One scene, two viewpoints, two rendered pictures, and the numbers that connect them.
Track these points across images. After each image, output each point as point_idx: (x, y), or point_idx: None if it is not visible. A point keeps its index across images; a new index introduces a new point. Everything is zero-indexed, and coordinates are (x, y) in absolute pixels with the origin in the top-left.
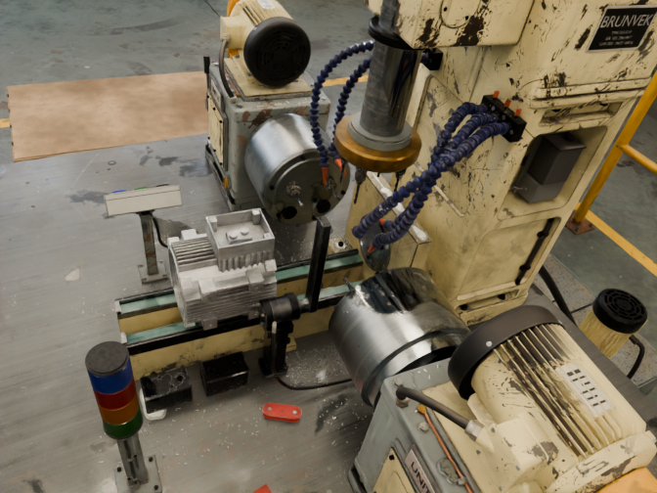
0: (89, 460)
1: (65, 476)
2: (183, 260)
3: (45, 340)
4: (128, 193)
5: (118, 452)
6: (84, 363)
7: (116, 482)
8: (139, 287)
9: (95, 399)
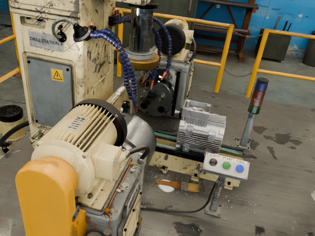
0: (257, 155)
1: (265, 155)
2: (223, 116)
3: (274, 200)
4: (236, 158)
5: (247, 153)
6: (256, 183)
7: (249, 146)
8: (223, 204)
9: (253, 169)
